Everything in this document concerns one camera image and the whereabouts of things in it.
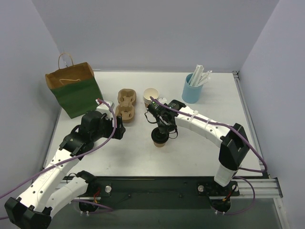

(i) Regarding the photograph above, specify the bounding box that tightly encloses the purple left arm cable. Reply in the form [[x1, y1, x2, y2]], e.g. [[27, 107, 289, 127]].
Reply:
[[0, 99, 117, 221]]

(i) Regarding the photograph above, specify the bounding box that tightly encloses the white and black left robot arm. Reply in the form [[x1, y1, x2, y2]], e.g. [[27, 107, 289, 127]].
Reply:
[[4, 111, 126, 229]]

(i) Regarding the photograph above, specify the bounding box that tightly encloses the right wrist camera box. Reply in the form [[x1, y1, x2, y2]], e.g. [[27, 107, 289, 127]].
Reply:
[[157, 97, 167, 104]]

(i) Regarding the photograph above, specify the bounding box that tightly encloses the stack of brown paper cups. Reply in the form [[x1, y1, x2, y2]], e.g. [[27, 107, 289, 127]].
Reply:
[[143, 88, 159, 108]]

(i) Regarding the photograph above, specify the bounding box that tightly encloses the light blue straw holder cup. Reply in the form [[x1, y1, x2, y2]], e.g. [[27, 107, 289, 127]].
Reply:
[[182, 74, 203, 104]]

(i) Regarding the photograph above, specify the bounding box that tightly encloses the black coffee cup lid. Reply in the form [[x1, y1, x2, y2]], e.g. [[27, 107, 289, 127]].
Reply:
[[151, 127, 169, 141]]

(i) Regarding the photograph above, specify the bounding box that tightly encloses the green and brown paper bag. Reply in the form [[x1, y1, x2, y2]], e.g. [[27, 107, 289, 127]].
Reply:
[[45, 62, 103, 119]]

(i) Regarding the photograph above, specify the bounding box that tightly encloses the brown paper coffee cup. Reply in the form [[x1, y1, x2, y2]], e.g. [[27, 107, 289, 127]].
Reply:
[[153, 140, 167, 147]]

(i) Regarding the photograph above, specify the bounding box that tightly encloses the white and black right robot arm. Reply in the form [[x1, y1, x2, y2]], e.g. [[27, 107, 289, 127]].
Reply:
[[147, 100, 249, 195]]

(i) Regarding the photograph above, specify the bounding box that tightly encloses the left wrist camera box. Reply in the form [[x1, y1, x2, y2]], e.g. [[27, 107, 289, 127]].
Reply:
[[95, 99, 114, 115]]

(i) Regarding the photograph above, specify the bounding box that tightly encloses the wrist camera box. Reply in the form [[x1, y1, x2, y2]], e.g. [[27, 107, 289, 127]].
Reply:
[[157, 97, 167, 104], [95, 99, 114, 115]]

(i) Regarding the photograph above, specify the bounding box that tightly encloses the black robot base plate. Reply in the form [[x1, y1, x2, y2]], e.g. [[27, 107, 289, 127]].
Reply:
[[80, 177, 240, 211]]

